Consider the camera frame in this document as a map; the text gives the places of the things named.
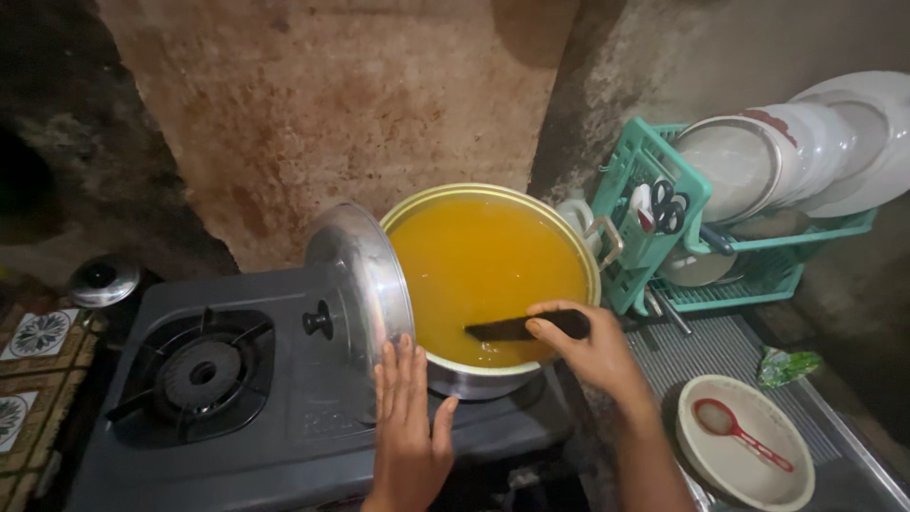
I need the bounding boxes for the teal plastic dish rack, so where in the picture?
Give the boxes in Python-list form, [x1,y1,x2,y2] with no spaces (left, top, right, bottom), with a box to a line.
[589,117,878,317]

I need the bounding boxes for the red plastic spoon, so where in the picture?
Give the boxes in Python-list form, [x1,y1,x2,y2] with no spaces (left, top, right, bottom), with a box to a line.
[692,397,796,474]

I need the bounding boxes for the grey gas stove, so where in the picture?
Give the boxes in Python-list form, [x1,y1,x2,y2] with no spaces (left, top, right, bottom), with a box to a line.
[66,266,578,512]

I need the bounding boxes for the cream plastic bowl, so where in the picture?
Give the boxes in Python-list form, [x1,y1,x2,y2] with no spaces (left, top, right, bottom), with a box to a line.
[674,374,817,512]

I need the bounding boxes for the steel plate under rack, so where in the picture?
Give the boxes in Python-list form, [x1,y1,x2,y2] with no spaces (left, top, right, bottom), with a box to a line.
[657,248,739,288]

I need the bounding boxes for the white plastic jug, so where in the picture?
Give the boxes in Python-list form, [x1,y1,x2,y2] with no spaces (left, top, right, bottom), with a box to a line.
[554,189,602,253]

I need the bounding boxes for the steel sink drainboard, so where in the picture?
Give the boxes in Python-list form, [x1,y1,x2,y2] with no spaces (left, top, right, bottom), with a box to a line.
[624,311,910,512]

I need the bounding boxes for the person's left hand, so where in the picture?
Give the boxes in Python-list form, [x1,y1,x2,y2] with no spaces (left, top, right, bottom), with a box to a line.
[371,333,460,496]

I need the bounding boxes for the person's right hand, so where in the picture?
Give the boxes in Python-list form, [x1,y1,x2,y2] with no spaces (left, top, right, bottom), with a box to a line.
[525,299,659,418]

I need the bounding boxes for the small steel lid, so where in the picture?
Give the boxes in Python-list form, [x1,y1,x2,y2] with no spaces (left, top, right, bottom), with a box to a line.
[68,254,142,310]

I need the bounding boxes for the patterned floral mat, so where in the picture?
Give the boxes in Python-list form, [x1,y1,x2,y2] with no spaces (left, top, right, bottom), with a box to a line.
[0,283,102,512]

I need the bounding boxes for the green plastic bag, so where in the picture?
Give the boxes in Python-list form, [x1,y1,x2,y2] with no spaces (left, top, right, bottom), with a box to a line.
[756,346,825,389]

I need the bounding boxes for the black burner grate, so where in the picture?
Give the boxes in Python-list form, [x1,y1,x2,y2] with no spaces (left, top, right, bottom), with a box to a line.
[105,306,276,436]

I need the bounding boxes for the stack of white plates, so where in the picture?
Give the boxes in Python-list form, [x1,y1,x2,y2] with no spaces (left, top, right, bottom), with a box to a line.
[670,70,910,226]

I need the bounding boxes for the large steel cooking pot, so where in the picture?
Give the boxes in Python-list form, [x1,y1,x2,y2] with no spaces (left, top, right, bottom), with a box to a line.
[378,183,626,401]

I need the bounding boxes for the metal utensil handle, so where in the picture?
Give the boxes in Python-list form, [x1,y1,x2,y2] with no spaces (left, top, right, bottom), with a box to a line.
[643,284,692,337]

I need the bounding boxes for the white red utensil handle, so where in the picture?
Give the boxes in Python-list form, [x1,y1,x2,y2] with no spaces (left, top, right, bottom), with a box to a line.
[629,183,655,233]

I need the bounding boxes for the silver pot lid black knob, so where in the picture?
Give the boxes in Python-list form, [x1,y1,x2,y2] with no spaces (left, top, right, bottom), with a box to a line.
[303,203,416,429]

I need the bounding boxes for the yellow soup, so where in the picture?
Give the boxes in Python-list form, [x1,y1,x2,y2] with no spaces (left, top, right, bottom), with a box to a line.
[389,197,590,369]

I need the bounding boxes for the black handled scissors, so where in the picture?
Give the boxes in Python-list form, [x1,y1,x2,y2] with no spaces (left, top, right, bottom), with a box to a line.
[650,178,690,236]

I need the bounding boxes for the black handled knife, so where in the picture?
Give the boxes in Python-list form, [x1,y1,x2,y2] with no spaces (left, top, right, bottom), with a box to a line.
[700,223,737,257]

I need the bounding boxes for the dark wooden spatula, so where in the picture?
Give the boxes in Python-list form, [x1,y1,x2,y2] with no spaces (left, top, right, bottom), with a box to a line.
[464,309,592,343]

